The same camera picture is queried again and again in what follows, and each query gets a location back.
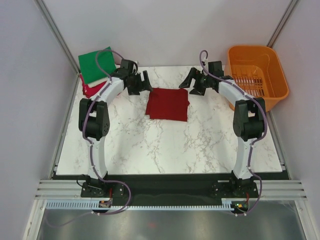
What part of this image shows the aluminium frame post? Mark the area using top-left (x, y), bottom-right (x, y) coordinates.
top-left (266, 0), bottom-right (300, 48)
top-left (34, 0), bottom-right (80, 75)

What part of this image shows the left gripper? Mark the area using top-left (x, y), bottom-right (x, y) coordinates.
top-left (127, 71), bottom-right (153, 97)

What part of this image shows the white slotted cable duct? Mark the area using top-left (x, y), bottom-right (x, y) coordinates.
top-left (45, 199), bottom-right (249, 211)

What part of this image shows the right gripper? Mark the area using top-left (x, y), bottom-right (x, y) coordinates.
top-left (179, 67), bottom-right (213, 96)

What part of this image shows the left aluminium frame post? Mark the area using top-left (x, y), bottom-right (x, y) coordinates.
top-left (34, 0), bottom-right (80, 75)

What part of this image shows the pink red folded t shirt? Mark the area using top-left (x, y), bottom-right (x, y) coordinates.
top-left (79, 74), bottom-right (106, 98)

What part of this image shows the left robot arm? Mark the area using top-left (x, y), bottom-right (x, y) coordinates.
top-left (78, 59), bottom-right (153, 197)

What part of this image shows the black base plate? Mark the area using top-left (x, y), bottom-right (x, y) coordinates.
top-left (80, 173), bottom-right (259, 205)

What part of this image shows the orange plastic basket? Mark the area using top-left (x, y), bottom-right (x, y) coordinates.
top-left (224, 45), bottom-right (289, 112)

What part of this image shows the aluminium rail profile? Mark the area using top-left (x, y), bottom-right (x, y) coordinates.
top-left (35, 180), bottom-right (307, 201)

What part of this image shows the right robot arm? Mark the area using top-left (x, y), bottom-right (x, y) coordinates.
top-left (179, 61), bottom-right (268, 197)

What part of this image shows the right aluminium frame post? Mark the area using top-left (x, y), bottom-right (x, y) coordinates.
top-left (266, 0), bottom-right (300, 48)

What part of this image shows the dark red t shirt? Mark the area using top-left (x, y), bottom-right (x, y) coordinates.
top-left (145, 88), bottom-right (190, 122)

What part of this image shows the white folded t shirt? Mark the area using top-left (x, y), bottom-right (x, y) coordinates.
top-left (86, 64), bottom-right (120, 88)

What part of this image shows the green folded t shirt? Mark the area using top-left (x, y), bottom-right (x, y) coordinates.
top-left (78, 50), bottom-right (116, 88)

